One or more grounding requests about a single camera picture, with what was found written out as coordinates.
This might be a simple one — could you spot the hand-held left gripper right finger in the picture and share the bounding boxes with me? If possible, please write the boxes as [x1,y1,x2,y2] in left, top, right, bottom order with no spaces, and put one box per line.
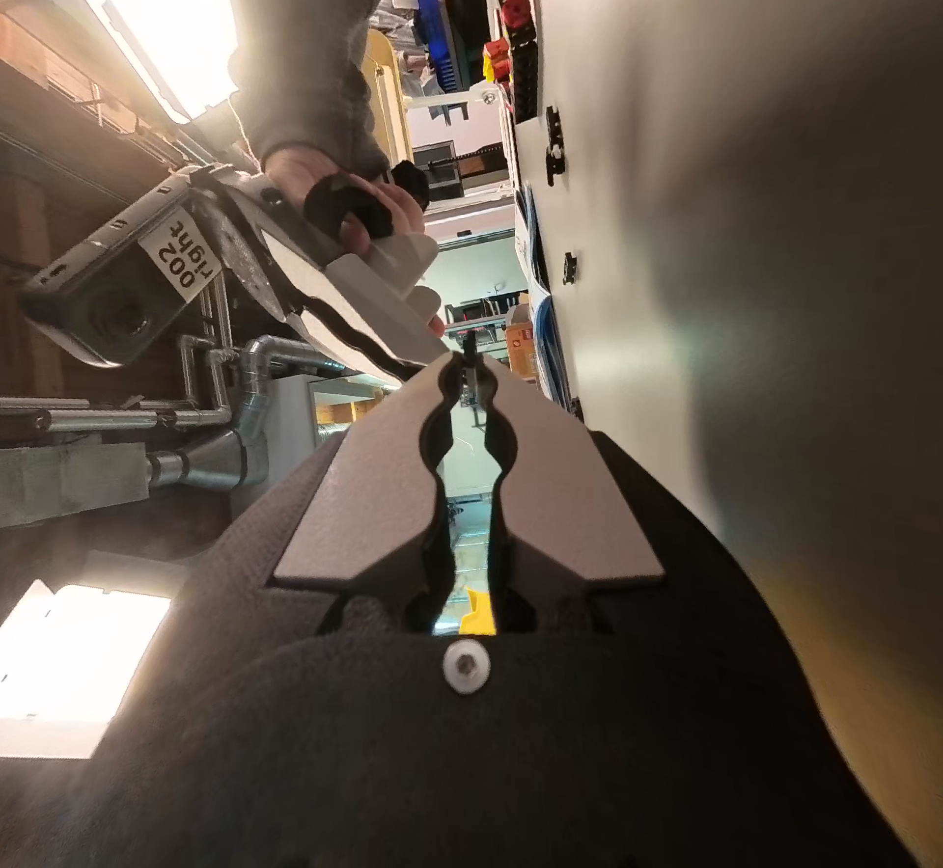
[473,356,667,626]

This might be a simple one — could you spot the orange lego set box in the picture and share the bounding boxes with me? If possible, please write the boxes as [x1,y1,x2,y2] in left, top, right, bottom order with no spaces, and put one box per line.
[504,319,542,379]

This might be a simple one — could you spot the blue plastic crate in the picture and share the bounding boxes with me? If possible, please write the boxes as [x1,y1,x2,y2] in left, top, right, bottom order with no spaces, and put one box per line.
[411,0,464,94]

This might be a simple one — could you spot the silver metal pipes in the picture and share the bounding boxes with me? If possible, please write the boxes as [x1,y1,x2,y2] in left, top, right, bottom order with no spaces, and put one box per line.
[0,334,347,493]

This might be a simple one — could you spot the studio light panel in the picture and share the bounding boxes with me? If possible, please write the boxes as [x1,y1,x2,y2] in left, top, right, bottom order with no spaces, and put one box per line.
[81,0,244,124]
[0,577,174,762]

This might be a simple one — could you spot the open lego instruction booklet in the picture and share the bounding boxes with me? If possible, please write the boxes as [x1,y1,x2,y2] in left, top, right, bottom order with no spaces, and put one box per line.
[530,294,576,408]

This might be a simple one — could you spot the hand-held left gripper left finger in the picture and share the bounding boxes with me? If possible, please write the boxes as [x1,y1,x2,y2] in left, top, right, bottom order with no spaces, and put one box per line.
[271,353,465,629]

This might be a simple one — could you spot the closed lego instruction booklet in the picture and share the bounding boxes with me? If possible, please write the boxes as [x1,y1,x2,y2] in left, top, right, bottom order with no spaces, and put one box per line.
[513,183,550,295]

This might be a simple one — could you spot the long lego strip assembly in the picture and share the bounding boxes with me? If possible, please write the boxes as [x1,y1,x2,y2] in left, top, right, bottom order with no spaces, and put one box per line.
[482,34,544,127]

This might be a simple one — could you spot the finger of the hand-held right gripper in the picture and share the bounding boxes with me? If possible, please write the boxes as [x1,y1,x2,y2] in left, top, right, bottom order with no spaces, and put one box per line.
[326,255,452,364]
[284,302,427,388]

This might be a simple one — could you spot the person's right hand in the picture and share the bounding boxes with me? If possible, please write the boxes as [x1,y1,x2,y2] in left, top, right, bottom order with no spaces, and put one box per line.
[262,145,449,340]

